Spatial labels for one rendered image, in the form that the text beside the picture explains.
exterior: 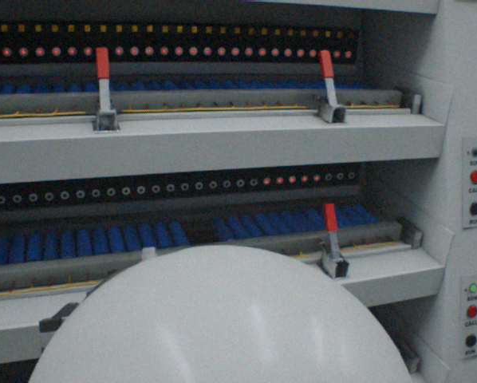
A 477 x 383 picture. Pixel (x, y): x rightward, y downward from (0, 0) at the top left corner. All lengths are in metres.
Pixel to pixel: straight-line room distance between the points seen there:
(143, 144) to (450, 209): 0.41
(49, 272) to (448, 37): 0.57
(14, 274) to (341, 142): 0.41
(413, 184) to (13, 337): 0.55
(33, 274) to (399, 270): 0.45
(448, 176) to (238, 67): 0.33
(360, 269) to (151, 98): 0.34
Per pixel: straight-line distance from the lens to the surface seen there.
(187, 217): 0.70
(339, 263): 0.65
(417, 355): 0.81
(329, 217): 0.64
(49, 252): 0.64
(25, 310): 0.58
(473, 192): 0.73
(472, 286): 0.76
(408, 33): 0.77
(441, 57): 0.71
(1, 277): 0.61
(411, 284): 0.70
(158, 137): 0.54
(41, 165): 0.54
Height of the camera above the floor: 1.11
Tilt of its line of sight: 6 degrees down
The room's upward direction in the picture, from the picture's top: 2 degrees counter-clockwise
